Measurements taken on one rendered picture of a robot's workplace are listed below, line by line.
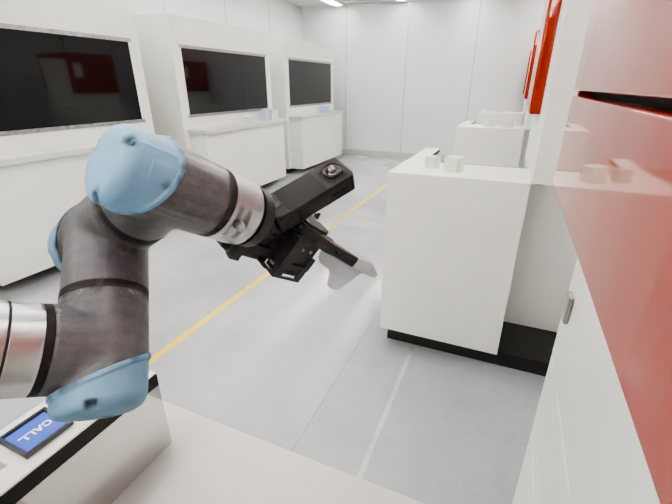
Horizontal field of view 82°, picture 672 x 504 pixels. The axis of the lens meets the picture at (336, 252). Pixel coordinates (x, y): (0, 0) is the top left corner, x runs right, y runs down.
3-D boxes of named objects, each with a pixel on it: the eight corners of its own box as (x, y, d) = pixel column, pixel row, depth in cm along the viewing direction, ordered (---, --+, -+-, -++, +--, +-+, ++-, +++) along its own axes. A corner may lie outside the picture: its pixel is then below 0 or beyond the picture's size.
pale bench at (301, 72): (344, 157, 785) (345, 45, 706) (302, 175, 633) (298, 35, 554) (297, 154, 825) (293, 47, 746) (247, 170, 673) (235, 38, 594)
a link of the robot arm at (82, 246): (32, 309, 37) (92, 264, 32) (44, 210, 42) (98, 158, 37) (115, 318, 43) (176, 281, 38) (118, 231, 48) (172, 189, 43)
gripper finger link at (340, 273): (355, 299, 57) (304, 267, 54) (381, 268, 55) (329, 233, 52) (360, 309, 54) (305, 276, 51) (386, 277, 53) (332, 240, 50)
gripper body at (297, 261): (274, 251, 57) (207, 230, 47) (309, 204, 55) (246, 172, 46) (302, 285, 53) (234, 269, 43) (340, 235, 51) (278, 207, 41)
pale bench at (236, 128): (290, 180, 599) (283, 31, 521) (213, 212, 448) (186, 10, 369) (233, 174, 639) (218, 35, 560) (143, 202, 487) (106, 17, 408)
